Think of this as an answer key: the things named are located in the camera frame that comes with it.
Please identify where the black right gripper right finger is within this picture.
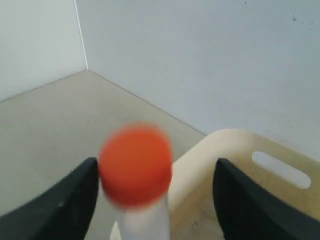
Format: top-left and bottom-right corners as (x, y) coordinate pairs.
(212, 158), (320, 240)

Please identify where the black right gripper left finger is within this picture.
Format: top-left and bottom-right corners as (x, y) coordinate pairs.
(0, 157), (98, 240)

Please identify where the orange-capped tube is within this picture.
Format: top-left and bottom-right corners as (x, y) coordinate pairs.
(98, 123), (173, 240)

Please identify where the small cream plastic bin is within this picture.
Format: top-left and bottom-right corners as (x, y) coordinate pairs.
(168, 129), (320, 240)

